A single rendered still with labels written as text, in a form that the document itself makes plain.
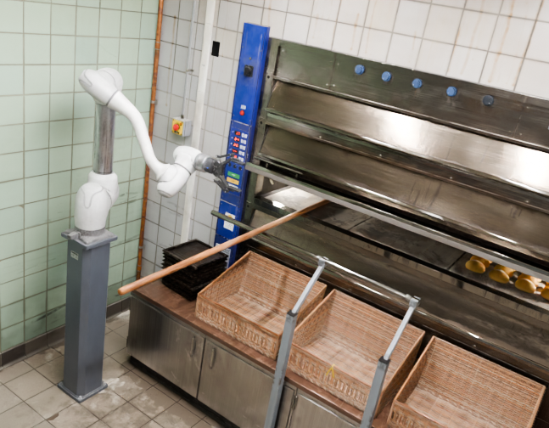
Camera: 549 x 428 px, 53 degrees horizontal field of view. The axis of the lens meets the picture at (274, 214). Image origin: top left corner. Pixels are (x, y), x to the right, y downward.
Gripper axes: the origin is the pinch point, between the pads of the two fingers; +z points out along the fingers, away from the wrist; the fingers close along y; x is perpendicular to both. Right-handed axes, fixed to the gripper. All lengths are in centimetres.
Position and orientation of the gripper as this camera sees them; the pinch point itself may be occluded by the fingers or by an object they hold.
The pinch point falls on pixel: (240, 177)
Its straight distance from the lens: 267.4
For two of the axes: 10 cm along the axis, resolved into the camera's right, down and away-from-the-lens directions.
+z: 8.1, 3.3, -4.8
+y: -1.6, 9.2, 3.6
